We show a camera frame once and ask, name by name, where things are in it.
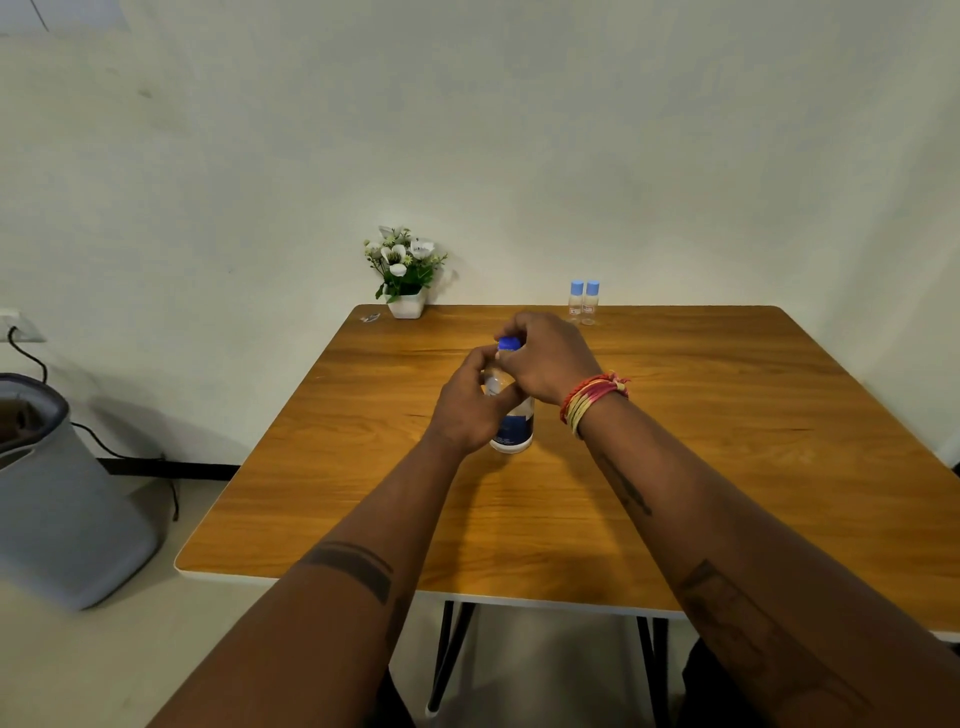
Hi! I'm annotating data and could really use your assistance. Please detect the red and yellow thread bracelet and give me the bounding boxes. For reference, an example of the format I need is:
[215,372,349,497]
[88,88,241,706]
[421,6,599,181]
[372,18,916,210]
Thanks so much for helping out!
[558,372,630,440]

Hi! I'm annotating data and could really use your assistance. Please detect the white wall socket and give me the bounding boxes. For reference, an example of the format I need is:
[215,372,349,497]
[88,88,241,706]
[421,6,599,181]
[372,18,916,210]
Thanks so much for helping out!
[0,308,47,345]

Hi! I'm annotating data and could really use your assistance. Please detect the clear bottle with blue label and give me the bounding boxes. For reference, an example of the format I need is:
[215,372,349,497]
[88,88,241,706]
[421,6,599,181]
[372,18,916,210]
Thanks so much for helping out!
[483,366,536,456]

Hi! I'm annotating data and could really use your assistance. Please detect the black power cable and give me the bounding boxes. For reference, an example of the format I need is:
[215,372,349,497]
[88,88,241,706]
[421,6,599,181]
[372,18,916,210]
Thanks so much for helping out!
[6,326,181,523]

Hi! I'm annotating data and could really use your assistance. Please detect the person's right forearm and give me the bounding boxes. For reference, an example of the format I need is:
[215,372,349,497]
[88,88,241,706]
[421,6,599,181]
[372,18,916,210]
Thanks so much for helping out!
[576,393,960,728]

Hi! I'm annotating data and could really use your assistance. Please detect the person's dark trousers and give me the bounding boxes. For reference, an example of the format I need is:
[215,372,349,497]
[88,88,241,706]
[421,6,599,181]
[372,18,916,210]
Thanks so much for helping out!
[367,637,960,728]

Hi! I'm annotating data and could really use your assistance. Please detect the black table legs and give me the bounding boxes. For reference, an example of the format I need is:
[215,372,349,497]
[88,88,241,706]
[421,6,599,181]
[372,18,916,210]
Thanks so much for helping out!
[425,600,671,728]

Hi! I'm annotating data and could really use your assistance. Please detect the grey bin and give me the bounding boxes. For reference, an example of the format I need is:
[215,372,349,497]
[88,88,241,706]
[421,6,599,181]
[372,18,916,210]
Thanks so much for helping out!
[0,373,164,612]

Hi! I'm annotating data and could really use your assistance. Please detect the white potted artificial flowers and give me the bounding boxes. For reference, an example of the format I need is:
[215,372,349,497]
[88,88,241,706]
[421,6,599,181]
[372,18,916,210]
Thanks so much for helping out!
[363,225,449,321]

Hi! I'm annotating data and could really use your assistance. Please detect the person's left hand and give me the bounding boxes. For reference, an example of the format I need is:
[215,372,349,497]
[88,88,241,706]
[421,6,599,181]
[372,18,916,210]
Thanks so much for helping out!
[425,345,527,457]

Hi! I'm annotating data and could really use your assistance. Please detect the person's left forearm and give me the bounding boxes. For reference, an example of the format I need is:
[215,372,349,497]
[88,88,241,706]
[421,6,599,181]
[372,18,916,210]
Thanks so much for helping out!
[147,430,487,728]

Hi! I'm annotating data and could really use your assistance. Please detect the wooden table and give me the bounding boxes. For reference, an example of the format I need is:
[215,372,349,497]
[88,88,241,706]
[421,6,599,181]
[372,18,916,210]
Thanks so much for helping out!
[174,303,960,728]

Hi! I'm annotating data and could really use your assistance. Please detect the person's right hand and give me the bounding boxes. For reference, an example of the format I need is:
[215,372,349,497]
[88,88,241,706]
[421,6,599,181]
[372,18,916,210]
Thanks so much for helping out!
[494,311,604,407]

